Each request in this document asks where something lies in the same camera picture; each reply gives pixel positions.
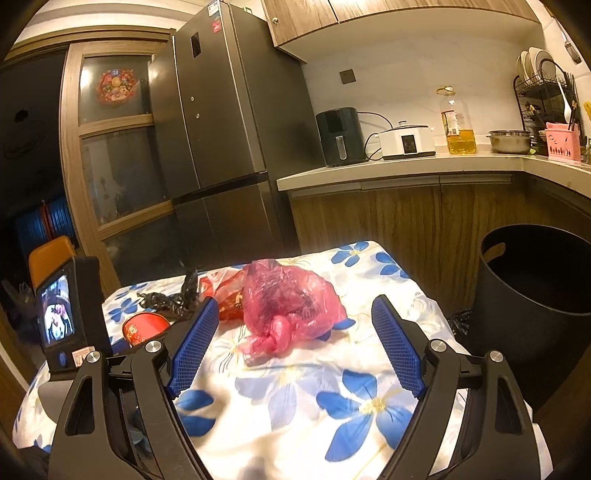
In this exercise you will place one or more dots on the kitchen countertop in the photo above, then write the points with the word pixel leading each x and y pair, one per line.
pixel 392 168

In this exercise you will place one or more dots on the pink plastic bag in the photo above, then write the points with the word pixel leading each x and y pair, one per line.
pixel 286 295

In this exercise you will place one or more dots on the crumpled black plastic bag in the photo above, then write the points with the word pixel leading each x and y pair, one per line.
pixel 173 302

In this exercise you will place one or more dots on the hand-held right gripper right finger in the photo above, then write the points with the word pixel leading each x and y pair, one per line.
pixel 397 350

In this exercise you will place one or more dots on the red round door decoration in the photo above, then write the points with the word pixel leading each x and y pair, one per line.
pixel 116 85

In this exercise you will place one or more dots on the hanging spatula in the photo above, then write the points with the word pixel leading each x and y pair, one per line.
pixel 575 53

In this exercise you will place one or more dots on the small black plastic bag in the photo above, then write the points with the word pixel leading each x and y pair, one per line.
pixel 459 323

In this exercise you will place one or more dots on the red printed paper cup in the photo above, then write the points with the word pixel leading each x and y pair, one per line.
pixel 143 330

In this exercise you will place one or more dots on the black air fryer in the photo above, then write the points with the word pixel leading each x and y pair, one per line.
pixel 339 138

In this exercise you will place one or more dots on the red and white plastic bag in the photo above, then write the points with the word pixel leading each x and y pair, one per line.
pixel 226 295

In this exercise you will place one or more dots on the grey refrigerator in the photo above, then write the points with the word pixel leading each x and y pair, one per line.
pixel 231 138

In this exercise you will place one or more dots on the dark wall socket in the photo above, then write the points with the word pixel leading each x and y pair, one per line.
pixel 347 77

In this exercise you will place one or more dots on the wooden wall cabinets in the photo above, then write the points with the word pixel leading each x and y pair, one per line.
pixel 300 18

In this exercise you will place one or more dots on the black trash bin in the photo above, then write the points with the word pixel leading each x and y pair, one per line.
pixel 508 332

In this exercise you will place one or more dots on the white ladle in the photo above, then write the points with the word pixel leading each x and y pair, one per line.
pixel 564 110

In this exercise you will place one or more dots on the black dish rack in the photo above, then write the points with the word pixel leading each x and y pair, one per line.
pixel 528 101

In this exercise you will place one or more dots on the white plate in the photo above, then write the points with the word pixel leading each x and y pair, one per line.
pixel 523 64
pixel 540 57

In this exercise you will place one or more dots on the wooden glass-panel door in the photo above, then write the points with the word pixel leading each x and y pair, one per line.
pixel 69 138

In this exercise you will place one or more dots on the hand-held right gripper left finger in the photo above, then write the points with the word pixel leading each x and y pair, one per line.
pixel 194 346

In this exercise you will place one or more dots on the steel bowl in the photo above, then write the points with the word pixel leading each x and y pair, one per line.
pixel 508 143

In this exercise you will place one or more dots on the pink utensil holder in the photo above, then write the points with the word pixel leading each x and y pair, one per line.
pixel 561 143

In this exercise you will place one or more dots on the cooking oil bottle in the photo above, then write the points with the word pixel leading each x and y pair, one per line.
pixel 459 138

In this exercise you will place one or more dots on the blue floral tablecloth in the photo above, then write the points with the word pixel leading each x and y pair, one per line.
pixel 295 415

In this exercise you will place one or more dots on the wooden base cabinets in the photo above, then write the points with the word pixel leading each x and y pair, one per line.
pixel 392 217

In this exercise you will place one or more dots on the white rice cooker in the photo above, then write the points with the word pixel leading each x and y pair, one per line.
pixel 406 145

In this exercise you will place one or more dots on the orange chair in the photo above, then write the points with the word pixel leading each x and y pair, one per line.
pixel 51 251

